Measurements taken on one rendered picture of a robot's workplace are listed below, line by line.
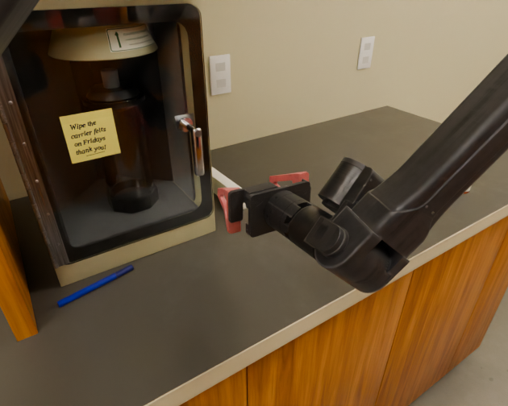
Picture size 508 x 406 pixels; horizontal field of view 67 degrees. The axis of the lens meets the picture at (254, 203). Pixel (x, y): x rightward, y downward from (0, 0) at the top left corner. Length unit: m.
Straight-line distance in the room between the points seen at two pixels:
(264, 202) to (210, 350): 0.25
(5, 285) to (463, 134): 0.61
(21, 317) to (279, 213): 0.43
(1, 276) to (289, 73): 1.05
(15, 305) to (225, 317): 0.32
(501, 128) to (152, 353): 0.53
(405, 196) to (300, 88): 1.06
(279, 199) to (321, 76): 1.01
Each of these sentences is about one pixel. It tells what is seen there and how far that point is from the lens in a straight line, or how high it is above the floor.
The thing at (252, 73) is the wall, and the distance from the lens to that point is 1.29.
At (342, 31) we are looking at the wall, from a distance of 1.51.
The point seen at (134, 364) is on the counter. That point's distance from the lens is 0.64.
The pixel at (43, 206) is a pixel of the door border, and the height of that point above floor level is 1.11.
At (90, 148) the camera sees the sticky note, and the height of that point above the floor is 1.19.
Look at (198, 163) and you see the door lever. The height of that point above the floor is 1.14.
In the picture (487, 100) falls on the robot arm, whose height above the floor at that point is 1.33.
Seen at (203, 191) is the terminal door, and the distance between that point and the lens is 0.77.
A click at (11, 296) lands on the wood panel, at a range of 0.67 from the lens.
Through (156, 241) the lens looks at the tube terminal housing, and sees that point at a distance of 0.80.
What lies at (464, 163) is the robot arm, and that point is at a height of 1.28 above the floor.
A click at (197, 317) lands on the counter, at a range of 0.67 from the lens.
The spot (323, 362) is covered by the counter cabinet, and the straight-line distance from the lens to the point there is 0.90.
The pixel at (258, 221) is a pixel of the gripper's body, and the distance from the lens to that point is 0.53.
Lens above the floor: 1.44
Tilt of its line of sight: 32 degrees down
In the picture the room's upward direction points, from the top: straight up
